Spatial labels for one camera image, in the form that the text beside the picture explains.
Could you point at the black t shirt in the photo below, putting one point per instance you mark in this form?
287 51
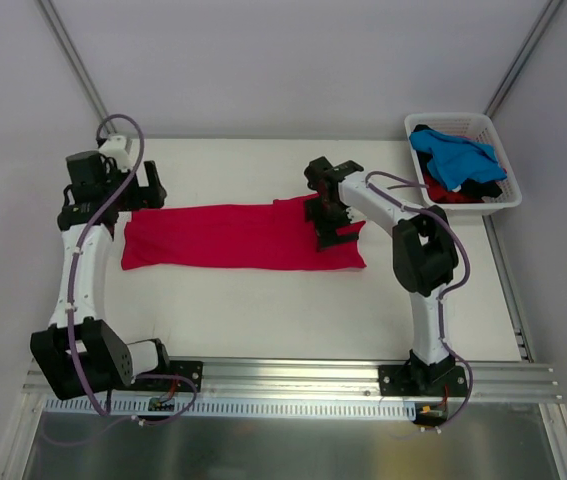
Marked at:
470 187

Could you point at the pink t shirt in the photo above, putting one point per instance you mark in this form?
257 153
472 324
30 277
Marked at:
272 236

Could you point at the white plastic basket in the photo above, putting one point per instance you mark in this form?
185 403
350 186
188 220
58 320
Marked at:
478 128

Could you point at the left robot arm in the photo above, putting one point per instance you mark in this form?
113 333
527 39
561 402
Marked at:
78 349

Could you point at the right aluminium frame post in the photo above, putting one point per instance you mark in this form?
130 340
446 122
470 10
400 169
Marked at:
533 38

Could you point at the blue t shirt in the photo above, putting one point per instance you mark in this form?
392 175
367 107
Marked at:
454 159

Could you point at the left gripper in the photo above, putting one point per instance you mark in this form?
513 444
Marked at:
148 185

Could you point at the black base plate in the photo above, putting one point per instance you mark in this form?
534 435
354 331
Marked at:
190 375
411 381

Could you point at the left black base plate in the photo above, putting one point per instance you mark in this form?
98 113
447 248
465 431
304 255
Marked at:
190 375

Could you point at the white slotted cable duct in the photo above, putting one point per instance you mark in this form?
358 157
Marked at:
366 409

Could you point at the aluminium mounting rail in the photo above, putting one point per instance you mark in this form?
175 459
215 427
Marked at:
502 382

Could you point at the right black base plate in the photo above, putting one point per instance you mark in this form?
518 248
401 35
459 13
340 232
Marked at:
411 381

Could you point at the left aluminium frame post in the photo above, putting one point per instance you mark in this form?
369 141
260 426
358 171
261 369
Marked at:
72 56

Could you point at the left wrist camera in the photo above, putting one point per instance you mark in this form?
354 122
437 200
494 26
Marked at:
117 147

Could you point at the red t shirt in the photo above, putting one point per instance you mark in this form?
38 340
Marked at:
438 194

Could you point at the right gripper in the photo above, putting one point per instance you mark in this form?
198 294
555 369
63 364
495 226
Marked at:
331 226

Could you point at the rear aluminium table edge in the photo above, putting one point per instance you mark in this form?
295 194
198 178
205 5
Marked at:
393 136

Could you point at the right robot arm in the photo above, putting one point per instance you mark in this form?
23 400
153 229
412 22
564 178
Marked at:
424 257

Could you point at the aluminium frame post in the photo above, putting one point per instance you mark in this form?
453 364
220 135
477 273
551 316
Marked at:
72 56
533 38

